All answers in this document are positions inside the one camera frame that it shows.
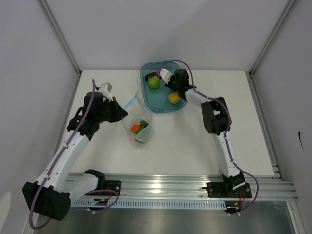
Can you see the teal plastic tray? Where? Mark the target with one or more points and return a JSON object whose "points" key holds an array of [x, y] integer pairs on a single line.
{"points": [[157, 99]]}

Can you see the yellow toy lemon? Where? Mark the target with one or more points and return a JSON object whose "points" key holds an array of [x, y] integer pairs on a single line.
{"points": [[173, 98]]}

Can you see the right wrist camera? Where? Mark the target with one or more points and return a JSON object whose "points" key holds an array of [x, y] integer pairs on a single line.
{"points": [[166, 75]]}

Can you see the light green toy cabbage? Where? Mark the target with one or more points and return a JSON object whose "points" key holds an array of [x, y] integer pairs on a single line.
{"points": [[153, 82]]}

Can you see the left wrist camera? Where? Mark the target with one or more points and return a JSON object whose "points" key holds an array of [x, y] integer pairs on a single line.
{"points": [[105, 89]]}

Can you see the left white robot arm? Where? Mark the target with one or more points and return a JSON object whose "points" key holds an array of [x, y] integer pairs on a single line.
{"points": [[48, 195]]}

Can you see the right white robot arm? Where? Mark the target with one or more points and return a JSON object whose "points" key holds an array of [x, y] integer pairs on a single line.
{"points": [[217, 122]]}

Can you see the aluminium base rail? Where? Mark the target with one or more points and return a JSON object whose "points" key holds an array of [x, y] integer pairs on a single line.
{"points": [[190, 187]]}

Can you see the green toy bell pepper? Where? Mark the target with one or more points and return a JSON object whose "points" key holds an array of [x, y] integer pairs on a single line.
{"points": [[143, 134]]}

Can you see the clear zip top bag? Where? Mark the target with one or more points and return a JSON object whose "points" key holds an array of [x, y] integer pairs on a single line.
{"points": [[138, 123]]}

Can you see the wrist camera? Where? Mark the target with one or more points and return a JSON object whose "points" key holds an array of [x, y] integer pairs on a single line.
{"points": [[166, 75], [105, 89]]}

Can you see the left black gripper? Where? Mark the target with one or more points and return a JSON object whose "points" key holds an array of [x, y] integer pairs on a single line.
{"points": [[119, 112]]}

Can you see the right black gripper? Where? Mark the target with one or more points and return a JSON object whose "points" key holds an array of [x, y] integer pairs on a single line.
{"points": [[168, 84]]}

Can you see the purple toy eggplant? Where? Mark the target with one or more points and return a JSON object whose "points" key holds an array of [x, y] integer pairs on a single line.
{"points": [[152, 74]]}

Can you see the orange toy pumpkin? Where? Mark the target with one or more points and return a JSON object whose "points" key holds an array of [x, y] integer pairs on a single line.
{"points": [[136, 128]]}

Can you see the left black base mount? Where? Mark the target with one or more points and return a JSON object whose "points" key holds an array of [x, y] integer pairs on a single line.
{"points": [[114, 186]]}

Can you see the white slotted cable duct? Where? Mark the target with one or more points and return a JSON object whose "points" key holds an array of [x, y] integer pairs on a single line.
{"points": [[201, 204]]}

